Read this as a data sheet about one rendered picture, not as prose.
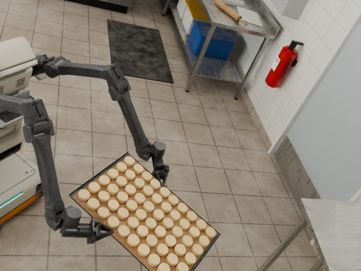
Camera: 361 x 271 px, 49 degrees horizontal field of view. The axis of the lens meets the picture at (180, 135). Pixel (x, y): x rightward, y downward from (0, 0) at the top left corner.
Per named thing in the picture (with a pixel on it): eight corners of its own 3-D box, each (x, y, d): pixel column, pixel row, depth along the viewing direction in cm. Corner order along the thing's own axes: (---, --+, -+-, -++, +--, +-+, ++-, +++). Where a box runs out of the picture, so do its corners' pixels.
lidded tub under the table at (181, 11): (175, 6, 545) (181, -12, 529) (206, 14, 560) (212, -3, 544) (179, 19, 518) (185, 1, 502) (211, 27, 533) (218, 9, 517)
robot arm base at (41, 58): (44, 54, 209) (26, 60, 200) (53, 52, 204) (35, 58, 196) (49, 69, 212) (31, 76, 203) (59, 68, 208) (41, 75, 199)
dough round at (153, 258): (150, 252, 164) (152, 250, 163) (160, 259, 164) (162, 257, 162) (145, 262, 160) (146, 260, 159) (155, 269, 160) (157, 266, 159)
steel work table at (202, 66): (159, 13, 569) (180, -57, 509) (204, 23, 594) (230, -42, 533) (183, 93, 435) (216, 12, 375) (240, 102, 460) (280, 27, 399)
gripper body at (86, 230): (97, 232, 155) (78, 230, 152) (91, 244, 161) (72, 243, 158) (96, 217, 159) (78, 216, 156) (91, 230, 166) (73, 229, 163)
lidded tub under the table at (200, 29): (186, 38, 484) (193, 19, 468) (219, 44, 501) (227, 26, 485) (193, 55, 458) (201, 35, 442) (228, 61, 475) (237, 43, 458)
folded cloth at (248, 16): (236, 6, 432) (236, 5, 432) (258, 14, 437) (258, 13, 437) (239, 20, 406) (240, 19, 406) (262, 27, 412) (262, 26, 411)
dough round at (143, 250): (136, 255, 161) (137, 252, 159) (137, 244, 164) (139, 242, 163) (147, 258, 162) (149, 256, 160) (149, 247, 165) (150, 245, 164)
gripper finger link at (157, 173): (165, 192, 195) (162, 177, 201) (171, 184, 190) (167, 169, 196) (152, 191, 192) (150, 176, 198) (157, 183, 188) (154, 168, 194)
